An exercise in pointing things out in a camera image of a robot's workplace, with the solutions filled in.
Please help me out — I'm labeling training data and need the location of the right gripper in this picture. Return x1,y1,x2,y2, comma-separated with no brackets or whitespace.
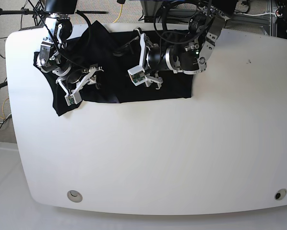
56,64,104,98

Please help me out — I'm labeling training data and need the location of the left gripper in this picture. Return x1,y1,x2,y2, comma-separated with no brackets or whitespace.
112,28,182,91

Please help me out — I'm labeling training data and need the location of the black T-shirt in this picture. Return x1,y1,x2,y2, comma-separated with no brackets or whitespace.
33,20,194,117

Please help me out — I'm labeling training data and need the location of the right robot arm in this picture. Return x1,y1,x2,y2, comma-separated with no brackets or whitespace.
34,0,102,105

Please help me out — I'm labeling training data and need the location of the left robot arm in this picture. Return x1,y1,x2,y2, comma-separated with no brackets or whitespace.
128,0,237,88

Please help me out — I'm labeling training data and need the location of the black tripod pole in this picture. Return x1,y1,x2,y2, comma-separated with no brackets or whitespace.
0,9,108,16

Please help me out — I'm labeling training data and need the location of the left table grommet hole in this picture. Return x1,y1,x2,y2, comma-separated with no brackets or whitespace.
67,190,83,203

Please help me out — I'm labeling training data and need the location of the table grommet hole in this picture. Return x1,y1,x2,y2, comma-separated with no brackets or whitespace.
275,189,287,200
67,190,83,203

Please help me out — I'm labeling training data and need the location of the right table grommet hole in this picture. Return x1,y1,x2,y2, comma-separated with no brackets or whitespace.
275,189,287,200

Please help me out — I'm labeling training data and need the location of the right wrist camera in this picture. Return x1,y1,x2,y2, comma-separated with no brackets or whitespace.
65,92,82,106

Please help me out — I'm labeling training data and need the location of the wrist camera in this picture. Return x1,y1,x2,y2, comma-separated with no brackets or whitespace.
128,66,145,86
65,92,82,106

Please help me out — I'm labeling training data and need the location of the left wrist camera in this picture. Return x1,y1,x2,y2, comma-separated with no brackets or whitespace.
128,66,145,86

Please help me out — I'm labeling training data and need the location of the yellow cable at top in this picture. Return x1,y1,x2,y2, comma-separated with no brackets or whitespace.
113,2,123,24

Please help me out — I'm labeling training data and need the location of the yellow cable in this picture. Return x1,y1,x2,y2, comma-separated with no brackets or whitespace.
113,2,123,24
0,98,12,125

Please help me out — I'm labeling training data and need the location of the grey aluminium frame stand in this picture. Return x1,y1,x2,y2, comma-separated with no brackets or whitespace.
140,0,278,36

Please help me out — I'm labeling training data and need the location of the yellow cable at left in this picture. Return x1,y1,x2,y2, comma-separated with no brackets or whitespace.
0,98,12,125

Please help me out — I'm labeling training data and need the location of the white cable at top right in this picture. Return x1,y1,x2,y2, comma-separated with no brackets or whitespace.
234,9,278,19

